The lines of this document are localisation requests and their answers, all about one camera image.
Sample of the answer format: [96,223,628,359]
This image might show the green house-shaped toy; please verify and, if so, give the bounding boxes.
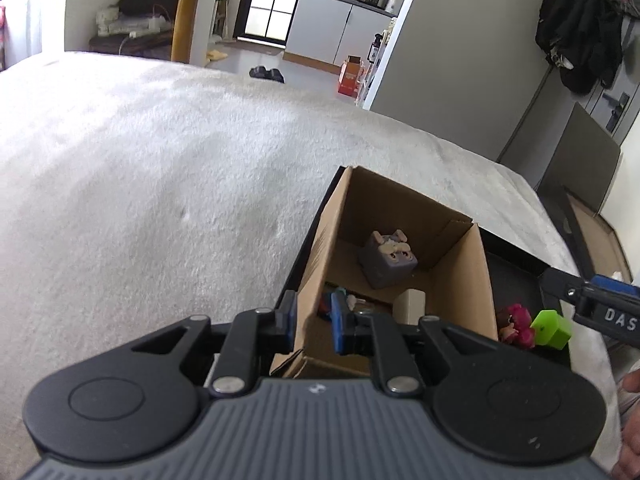
[530,309,572,351]

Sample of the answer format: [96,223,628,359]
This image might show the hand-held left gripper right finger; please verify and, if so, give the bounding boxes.
[330,293,477,399]

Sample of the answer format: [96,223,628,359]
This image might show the grey cube cat toy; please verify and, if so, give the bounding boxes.
[357,229,420,290]

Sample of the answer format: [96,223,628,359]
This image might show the round gold-rimmed table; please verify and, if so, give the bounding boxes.
[114,0,271,63]

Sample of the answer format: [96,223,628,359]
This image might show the red carton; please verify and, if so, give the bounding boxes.
[337,55,363,97]

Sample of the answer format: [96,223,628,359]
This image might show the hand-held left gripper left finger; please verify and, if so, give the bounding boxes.
[132,291,299,399]

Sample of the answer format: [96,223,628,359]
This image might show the dark grey panel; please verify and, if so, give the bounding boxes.
[537,102,623,216]

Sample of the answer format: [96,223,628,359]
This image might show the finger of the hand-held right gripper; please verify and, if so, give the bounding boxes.
[590,273,640,299]
[539,265,594,307]

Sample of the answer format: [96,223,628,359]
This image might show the brown cardboard box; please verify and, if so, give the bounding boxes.
[270,165,500,378]

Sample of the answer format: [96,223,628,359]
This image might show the beige block toy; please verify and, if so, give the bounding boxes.
[392,288,427,326]

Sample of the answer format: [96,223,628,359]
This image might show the black door handle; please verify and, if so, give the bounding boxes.
[602,91,631,133]

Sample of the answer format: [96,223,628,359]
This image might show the black framed glass door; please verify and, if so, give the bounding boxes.
[235,0,301,43]

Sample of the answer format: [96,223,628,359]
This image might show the dark brown chest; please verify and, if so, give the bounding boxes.
[89,30,176,58]

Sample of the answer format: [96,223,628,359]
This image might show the grey door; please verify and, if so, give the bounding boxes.
[585,10,640,146]

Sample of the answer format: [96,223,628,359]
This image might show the white power strip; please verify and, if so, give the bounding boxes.
[95,5,168,36]

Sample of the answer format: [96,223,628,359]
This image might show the person's right hand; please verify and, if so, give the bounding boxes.
[611,368,640,480]

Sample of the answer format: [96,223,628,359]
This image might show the white kitchen base cabinet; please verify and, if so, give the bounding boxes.
[284,0,401,68]

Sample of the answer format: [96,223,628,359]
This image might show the pink-haired doll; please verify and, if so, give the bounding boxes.
[497,302,536,348]

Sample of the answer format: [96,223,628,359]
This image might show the black jacket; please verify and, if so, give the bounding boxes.
[535,0,626,95]

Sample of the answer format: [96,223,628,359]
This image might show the black tray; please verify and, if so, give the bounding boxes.
[274,165,576,376]

